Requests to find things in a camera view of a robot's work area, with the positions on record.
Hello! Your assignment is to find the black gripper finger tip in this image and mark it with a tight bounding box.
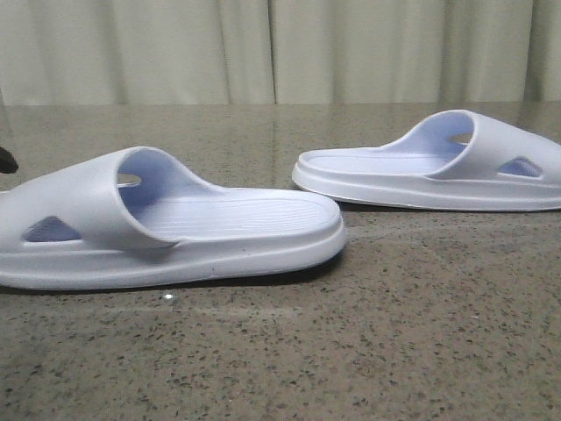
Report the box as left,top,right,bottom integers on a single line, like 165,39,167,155
0,146,18,174

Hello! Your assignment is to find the light blue slipper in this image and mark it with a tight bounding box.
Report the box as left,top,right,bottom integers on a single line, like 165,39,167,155
292,110,560,211
1,146,345,289

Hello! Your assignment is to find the beige background curtain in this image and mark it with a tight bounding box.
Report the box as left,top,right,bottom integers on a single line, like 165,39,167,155
1,1,560,105

